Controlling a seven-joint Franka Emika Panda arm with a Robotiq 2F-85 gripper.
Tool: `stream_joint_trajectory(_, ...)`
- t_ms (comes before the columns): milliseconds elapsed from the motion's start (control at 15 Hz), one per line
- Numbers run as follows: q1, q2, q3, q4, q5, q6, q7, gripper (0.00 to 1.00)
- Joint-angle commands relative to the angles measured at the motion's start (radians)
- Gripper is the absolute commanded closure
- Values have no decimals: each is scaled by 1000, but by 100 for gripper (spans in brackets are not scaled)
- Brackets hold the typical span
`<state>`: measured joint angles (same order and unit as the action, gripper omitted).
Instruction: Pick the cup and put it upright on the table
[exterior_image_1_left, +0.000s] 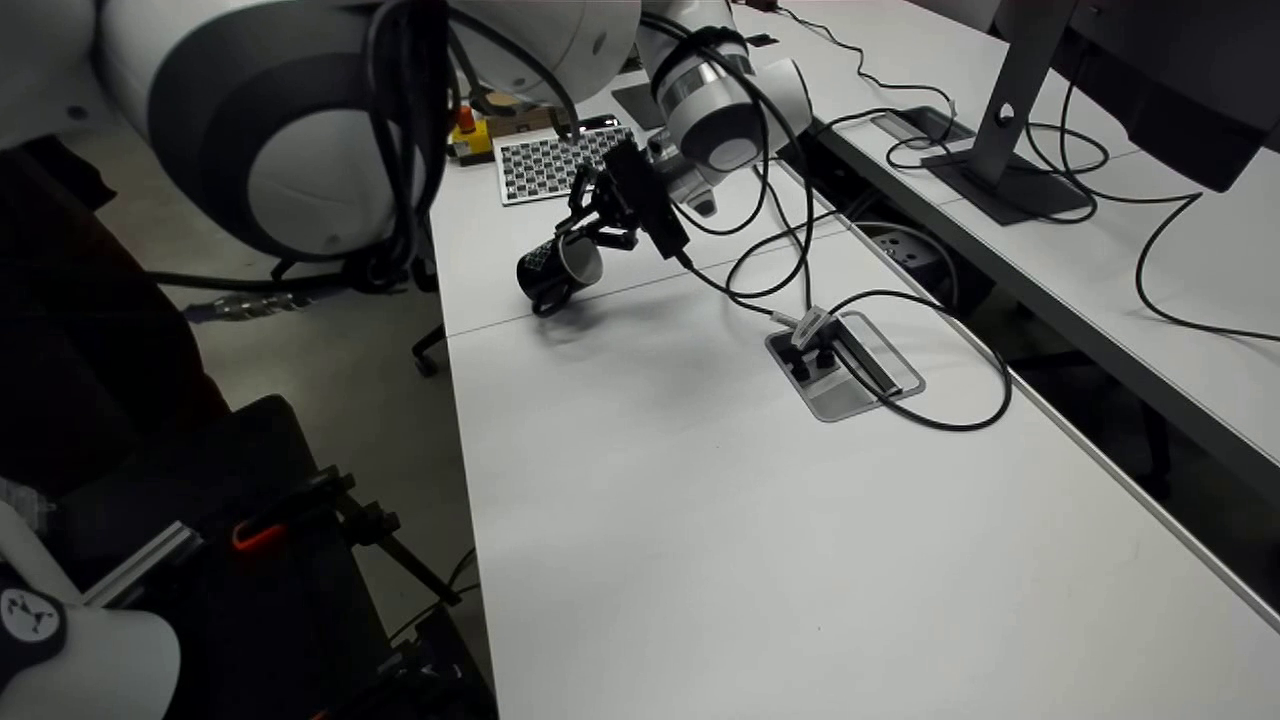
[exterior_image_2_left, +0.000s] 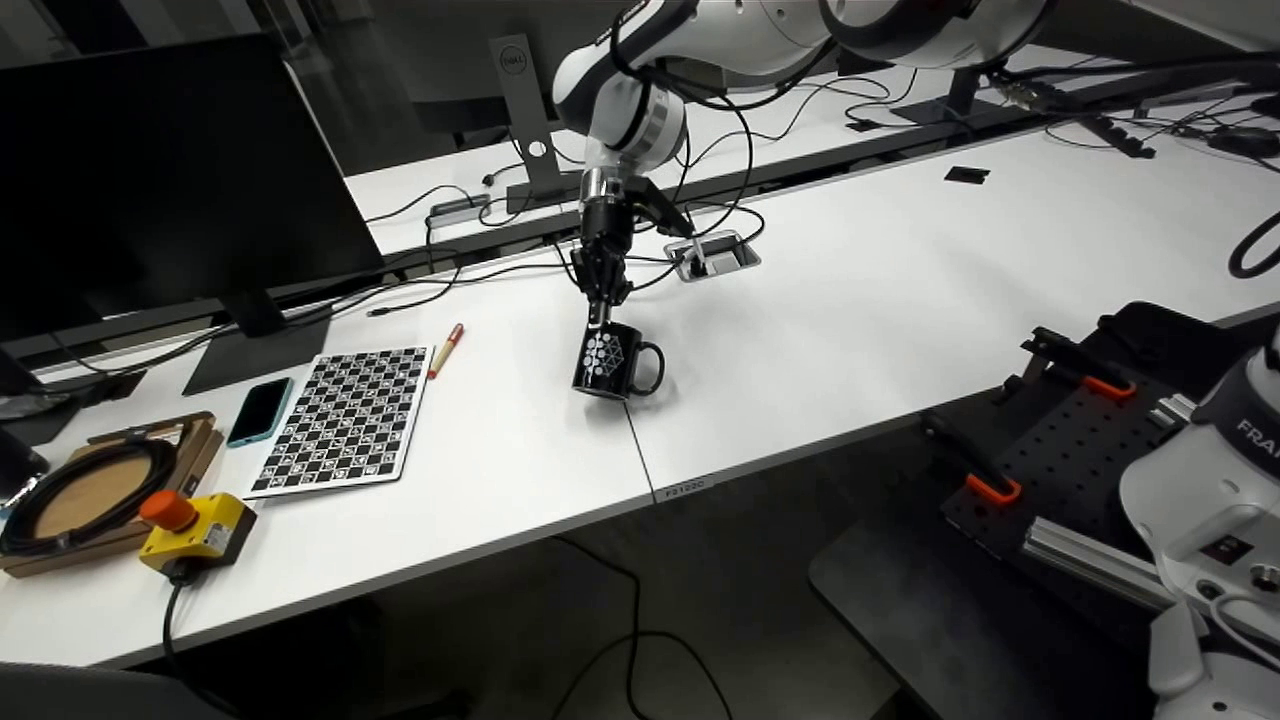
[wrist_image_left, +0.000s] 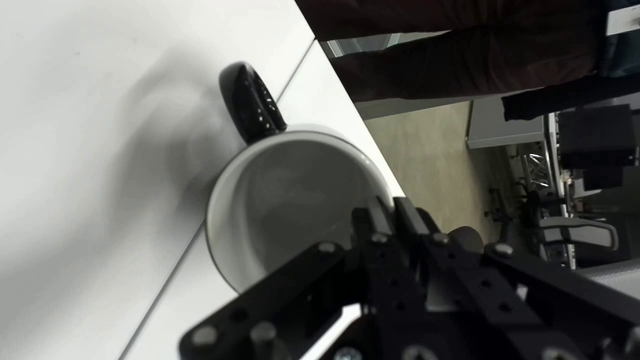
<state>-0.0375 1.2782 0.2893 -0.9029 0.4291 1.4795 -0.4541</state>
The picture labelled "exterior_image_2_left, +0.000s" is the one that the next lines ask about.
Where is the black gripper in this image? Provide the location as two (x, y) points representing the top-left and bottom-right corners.
(573, 168), (639, 336)

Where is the black mug with white print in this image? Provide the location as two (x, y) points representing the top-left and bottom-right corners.
(568, 317), (670, 406)

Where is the silver table outlet box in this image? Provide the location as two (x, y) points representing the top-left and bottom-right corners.
(661, 233), (765, 289)

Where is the orange red pen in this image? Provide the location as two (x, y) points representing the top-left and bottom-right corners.
(424, 319), (470, 381)

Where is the grey desk hub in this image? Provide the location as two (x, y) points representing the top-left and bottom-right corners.
(424, 197), (498, 228)

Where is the silver monitor stand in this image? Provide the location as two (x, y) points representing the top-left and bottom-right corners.
(484, 34), (593, 216)

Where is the checkerboard calibration board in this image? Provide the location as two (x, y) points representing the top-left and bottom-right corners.
(244, 341), (432, 500)

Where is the black smartphone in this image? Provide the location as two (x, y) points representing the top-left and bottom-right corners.
(219, 372), (302, 453)

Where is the orange black clamp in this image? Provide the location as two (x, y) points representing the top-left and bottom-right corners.
(961, 467), (1027, 513)
(1015, 324), (1146, 409)

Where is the yellow emergency stop button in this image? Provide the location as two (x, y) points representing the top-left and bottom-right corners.
(137, 485), (262, 583)

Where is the dark grey floor mat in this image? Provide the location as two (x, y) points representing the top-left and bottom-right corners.
(806, 513), (1155, 720)

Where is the black computer monitor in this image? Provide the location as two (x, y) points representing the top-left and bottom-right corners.
(0, 34), (393, 398)

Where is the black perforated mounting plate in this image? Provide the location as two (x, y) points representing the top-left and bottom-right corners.
(935, 377), (1194, 563)

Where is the aluminium extrusion bar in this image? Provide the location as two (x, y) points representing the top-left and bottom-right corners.
(1015, 516), (1178, 616)

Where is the thin black cable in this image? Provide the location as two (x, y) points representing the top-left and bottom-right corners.
(366, 256), (582, 319)

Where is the black table cable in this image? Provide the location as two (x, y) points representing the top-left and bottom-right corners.
(653, 78), (776, 292)

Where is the black desk divider rail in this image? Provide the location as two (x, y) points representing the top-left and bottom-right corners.
(0, 111), (1072, 392)

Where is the black floor cable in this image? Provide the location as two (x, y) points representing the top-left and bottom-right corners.
(546, 532), (738, 720)

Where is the black emergency stop cable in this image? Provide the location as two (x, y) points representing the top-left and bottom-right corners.
(158, 573), (206, 665)

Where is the thick black cable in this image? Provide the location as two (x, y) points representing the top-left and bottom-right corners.
(1225, 206), (1280, 283)

